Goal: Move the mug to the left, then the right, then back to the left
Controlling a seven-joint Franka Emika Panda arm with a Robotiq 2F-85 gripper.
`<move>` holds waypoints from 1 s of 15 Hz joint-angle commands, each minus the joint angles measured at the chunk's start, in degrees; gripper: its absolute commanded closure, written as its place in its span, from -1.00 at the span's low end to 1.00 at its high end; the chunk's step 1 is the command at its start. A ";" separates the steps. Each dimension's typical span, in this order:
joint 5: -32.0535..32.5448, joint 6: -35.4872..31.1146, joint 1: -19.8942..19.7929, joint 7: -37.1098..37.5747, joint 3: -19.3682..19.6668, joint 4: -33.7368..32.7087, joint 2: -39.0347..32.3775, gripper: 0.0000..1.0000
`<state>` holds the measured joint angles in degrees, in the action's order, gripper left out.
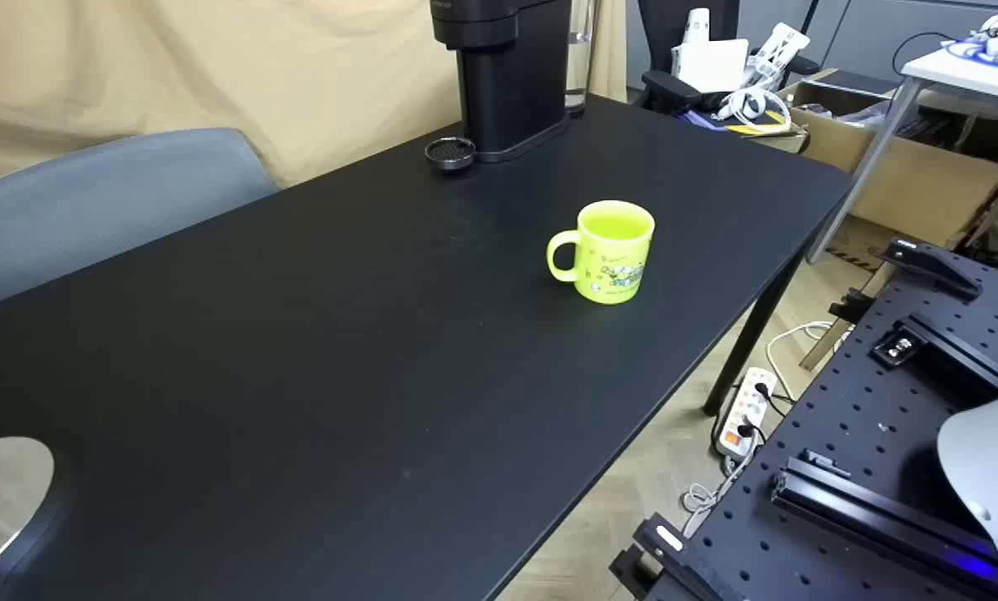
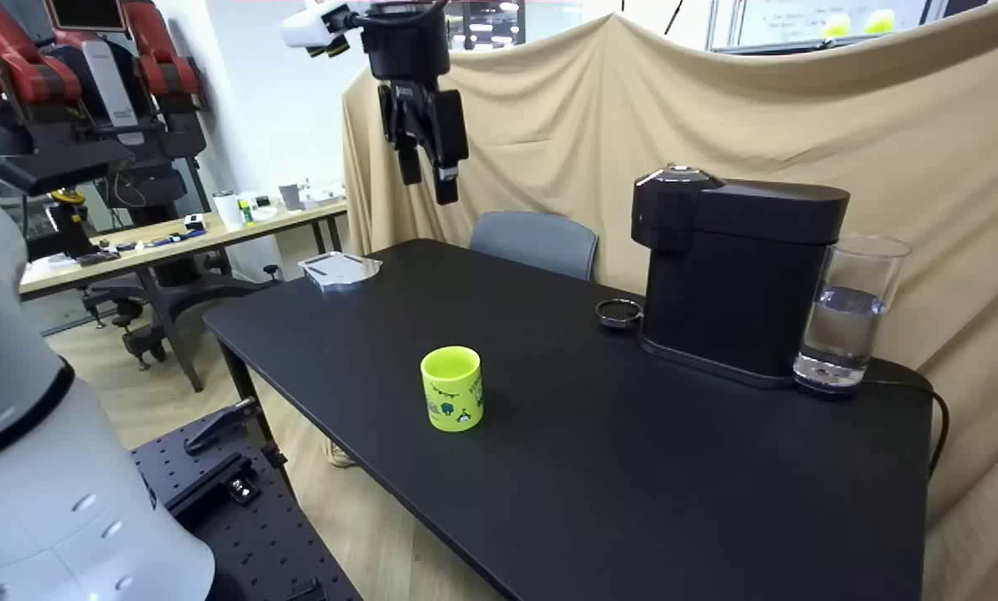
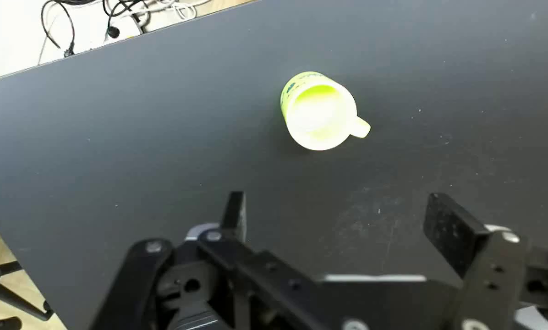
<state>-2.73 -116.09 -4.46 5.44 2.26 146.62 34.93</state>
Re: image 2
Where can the black clamp on breadboard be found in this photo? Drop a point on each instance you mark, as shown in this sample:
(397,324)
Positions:
(221,426)

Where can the black table leg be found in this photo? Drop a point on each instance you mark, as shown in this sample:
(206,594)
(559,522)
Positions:
(250,396)

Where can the white folded paper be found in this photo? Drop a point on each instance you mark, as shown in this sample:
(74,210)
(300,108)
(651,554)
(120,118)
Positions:
(343,272)

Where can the black coffee machine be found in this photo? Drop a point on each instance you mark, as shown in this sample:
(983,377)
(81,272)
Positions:
(734,279)

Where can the clear water tank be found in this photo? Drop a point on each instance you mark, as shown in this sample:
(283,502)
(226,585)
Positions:
(848,320)

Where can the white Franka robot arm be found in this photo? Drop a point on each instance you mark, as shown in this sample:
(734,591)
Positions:
(32,469)

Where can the yellow ball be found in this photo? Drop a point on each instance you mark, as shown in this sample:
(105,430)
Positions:
(836,23)
(879,22)

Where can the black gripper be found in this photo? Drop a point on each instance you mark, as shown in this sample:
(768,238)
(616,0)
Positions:
(405,37)

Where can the black perforated breadboard base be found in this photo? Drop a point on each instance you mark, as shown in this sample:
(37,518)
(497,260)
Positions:
(265,554)

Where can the red and black robot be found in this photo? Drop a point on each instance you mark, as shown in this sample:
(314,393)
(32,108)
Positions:
(132,66)

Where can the lime green mug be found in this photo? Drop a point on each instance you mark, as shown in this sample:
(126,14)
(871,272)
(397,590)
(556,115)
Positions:
(452,387)

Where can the beige backdrop cloth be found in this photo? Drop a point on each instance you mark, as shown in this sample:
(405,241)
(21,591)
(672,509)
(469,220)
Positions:
(743,112)

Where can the black pedestal base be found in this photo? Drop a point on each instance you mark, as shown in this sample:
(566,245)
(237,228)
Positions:
(174,300)

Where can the yellow and black device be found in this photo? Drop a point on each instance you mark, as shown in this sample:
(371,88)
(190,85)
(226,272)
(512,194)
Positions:
(71,218)

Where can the grey chair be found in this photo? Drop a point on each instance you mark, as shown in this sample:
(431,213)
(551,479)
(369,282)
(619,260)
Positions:
(537,241)

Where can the whiteboard with dark frame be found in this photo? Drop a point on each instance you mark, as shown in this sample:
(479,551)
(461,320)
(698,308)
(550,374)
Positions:
(786,22)

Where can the wooden desk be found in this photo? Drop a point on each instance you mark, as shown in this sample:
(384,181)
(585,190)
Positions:
(166,238)

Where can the small black round dish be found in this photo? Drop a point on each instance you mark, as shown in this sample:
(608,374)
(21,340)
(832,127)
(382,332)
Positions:
(619,316)

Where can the white box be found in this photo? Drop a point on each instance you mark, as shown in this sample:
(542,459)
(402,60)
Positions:
(227,210)

